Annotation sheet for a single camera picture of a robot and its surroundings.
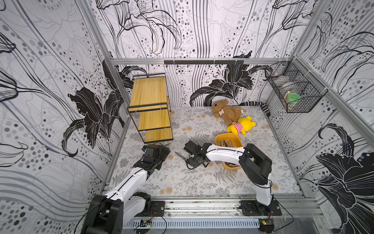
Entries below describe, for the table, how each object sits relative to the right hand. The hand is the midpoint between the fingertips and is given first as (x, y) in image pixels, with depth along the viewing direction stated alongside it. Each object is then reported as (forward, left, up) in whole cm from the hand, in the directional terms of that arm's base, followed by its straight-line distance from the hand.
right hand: (195, 159), depth 92 cm
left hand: (0, +17, +6) cm, 18 cm away
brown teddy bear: (+29, -25, +11) cm, 39 cm away
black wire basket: (+25, -60, +32) cm, 73 cm away
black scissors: (+10, -21, +3) cm, 23 cm away
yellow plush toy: (+21, -33, +7) cm, 40 cm away
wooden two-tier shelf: (+12, +23, +36) cm, 44 cm away
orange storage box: (+11, -27, +4) cm, 30 cm away
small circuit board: (-34, +25, -1) cm, 42 cm away
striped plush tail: (+46, -57, +1) cm, 73 cm away
